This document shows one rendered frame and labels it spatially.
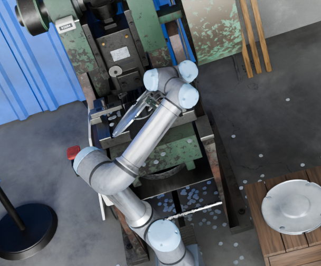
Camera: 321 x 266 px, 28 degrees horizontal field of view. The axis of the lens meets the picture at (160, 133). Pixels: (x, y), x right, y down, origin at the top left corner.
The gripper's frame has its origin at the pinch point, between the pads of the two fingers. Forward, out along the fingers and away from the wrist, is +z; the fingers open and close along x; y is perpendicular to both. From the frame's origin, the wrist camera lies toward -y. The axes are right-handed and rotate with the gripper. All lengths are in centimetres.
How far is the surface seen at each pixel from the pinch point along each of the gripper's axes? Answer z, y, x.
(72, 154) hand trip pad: 38.6, 19.2, -7.3
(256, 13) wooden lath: 48, -134, 31
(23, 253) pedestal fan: 128, 36, 13
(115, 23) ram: -0.8, -18.9, -29.7
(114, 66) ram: 10.9, -10.9, -18.3
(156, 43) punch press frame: -7.0, -20.2, -12.3
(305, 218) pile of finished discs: -6, -3, 83
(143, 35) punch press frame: -8.3, -17.9, -18.2
